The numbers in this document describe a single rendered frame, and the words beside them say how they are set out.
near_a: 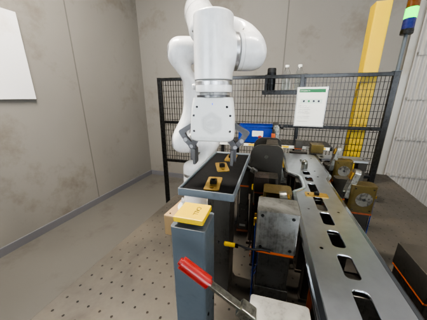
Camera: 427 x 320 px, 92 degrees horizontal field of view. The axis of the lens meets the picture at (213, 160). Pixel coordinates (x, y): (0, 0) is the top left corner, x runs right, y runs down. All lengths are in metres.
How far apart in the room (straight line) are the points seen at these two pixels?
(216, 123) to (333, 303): 0.42
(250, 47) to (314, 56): 2.61
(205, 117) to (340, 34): 2.77
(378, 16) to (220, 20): 1.67
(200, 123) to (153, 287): 0.66
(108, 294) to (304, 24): 3.08
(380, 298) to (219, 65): 0.56
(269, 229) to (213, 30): 0.46
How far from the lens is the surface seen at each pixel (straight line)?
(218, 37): 0.46
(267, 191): 0.70
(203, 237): 0.40
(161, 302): 0.88
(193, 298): 0.52
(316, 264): 0.59
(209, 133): 0.47
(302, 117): 1.86
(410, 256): 0.68
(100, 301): 0.95
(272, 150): 0.86
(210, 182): 0.53
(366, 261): 0.66
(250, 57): 0.48
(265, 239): 0.57
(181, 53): 0.89
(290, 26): 3.13
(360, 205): 1.02
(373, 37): 2.02
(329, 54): 3.08
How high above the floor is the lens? 1.38
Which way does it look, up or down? 17 degrees down
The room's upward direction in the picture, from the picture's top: straight up
